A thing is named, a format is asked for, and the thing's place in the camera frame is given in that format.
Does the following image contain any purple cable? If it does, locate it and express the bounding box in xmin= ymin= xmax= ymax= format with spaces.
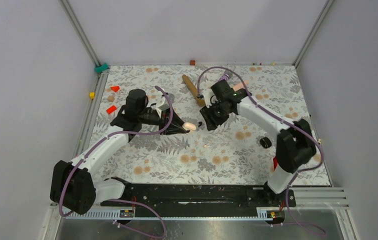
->
xmin=109 ymin=199 xmax=167 ymax=239
xmin=196 ymin=66 xmax=327 ymax=237
xmin=58 ymin=85 xmax=175 ymax=218

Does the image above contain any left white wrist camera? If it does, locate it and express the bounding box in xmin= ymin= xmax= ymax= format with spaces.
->
xmin=155 ymin=94 xmax=175 ymax=115

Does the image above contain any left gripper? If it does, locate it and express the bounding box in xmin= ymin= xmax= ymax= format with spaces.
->
xmin=139 ymin=106 xmax=188 ymax=135

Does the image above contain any purple glitter microphone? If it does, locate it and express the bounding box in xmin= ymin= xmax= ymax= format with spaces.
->
xmin=219 ymin=70 xmax=233 ymax=81

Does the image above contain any beige charging case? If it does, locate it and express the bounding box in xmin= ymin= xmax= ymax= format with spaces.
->
xmin=182 ymin=122 xmax=197 ymax=131

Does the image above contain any red triangle block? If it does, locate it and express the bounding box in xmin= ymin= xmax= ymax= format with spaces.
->
xmin=110 ymin=85 xmax=120 ymax=93

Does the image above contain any floral table mat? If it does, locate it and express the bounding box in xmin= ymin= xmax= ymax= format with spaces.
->
xmin=86 ymin=64 xmax=332 ymax=187

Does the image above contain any gold microphone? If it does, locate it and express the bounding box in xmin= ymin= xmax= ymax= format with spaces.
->
xmin=181 ymin=74 xmax=206 ymax=108

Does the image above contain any beige small block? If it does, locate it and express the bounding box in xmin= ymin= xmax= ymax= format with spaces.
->
xmin=107 ymin=95 xmax=115 ymax=103

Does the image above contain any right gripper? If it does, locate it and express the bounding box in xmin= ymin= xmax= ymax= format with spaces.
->
xmin=200 ymin=99 xmax=232 ymax=132

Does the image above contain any teal corner clip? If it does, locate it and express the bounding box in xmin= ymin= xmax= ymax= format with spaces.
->
xmin=94 ymin=62 xmax=110 ymax=74

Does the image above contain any bottom purple cable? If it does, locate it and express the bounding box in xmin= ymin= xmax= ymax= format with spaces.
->
xmin=109 ymin=199 xmax=167 ymax=239

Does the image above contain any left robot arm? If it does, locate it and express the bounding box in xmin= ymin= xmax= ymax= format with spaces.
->
xmin=49 ymin=89 xmax=197 ymax=215

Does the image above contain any pink microphone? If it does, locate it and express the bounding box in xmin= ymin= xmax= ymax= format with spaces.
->
xmin=232 ymin=80 xmax=249 ymax=92

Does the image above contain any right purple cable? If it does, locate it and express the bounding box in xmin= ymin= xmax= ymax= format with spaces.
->
xmin=196 ymin=66 xmax=327 ymax=237

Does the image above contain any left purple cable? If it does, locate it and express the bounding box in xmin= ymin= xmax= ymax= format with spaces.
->
xmin=58 ymin=85 xmax=175 ymax=218

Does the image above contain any red box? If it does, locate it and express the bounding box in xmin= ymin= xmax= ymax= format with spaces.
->
xmin=273 ymin=157 xmax=278 ymax=170

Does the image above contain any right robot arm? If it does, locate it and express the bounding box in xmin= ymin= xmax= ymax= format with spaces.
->
xmin=199 ymin=80 xmax=317 ymax=207

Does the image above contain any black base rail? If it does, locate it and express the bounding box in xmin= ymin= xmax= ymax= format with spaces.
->
xmin=100 ymin=181 xmax=297 ymax=218

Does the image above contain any yellow cube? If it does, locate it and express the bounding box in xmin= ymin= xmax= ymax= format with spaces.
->
xmin=89 ymin=92 xmax=96 ymax=100

